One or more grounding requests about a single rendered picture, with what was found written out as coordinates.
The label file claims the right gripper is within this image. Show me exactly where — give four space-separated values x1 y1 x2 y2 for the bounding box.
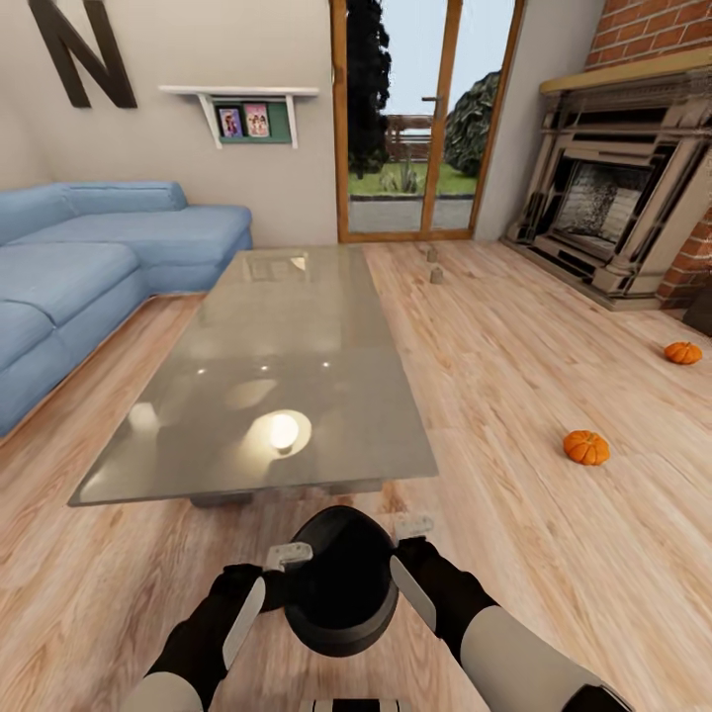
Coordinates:
373 549 397 580

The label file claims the pumpkin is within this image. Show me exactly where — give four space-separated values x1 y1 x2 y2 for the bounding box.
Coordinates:
665 342 703 365
563 430 610 466

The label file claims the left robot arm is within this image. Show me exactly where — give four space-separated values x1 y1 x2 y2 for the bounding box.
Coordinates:
117 542 319 712

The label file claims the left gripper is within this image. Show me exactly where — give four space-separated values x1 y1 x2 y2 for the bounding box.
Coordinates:
268 571 319 612

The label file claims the cauldron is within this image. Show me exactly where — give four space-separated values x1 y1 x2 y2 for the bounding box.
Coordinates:
284 505 400 658

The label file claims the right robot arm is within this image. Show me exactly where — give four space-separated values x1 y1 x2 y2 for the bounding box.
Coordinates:
373 515 637 712

